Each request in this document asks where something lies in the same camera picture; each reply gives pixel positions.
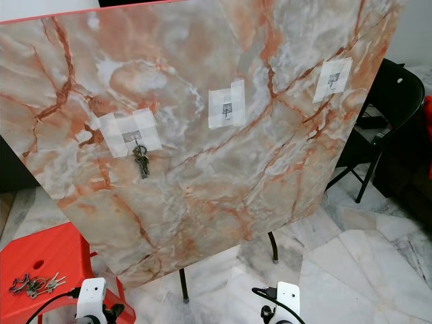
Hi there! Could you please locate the key bunch with bird charm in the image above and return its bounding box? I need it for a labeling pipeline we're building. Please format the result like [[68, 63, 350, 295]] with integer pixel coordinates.
[[9, 271, 67, 299]]

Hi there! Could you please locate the metal hook on white tape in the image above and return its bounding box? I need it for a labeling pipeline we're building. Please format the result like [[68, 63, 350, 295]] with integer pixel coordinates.
[[208, 79, 246, 130], [99, 108, 163, 159], [313, 57, 353, 103]]

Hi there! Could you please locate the black board stand leg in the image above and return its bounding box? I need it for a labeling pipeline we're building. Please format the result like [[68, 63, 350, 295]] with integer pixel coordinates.
[[268, 232, 279, 264], [179, 269, 190, 302]]

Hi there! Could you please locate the red plastic stool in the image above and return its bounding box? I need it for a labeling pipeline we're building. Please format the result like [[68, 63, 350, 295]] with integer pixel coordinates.
[[0, 223, 136, 324]]

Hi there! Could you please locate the marble pattern board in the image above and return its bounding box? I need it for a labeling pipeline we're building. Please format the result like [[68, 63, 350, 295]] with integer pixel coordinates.
[[0, 0, 409, 290]]

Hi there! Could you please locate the small dark key bunch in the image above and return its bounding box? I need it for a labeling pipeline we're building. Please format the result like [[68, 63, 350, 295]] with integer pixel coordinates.
[[134, 145, 151, 180]]

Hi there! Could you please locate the dark low cabinet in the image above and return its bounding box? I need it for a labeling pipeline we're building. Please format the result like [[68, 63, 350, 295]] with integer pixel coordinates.
[[0, 132, 41, 193]]

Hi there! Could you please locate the red object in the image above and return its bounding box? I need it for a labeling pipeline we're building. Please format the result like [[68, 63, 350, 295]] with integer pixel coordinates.
[[420, 94, 432, 146]]

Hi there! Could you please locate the black folding chair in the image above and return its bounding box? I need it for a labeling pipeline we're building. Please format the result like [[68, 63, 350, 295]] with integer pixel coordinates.
[[324, 59, 427, 203]]

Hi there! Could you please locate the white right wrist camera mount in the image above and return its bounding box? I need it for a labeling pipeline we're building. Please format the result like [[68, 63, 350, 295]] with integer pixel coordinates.
[[277, 282, 301, 324]]

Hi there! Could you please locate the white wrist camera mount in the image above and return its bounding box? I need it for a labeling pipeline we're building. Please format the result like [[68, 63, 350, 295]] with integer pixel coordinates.
[[76, 277, 107, 324], [277, 282, 301, 324]]

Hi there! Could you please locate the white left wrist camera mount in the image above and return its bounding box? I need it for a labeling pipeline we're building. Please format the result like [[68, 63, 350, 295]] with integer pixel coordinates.
[[76, 277, 107, 324]]

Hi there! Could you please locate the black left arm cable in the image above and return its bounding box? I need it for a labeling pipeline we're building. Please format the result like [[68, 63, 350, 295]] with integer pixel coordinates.
[[34, 288, 82, 324]]

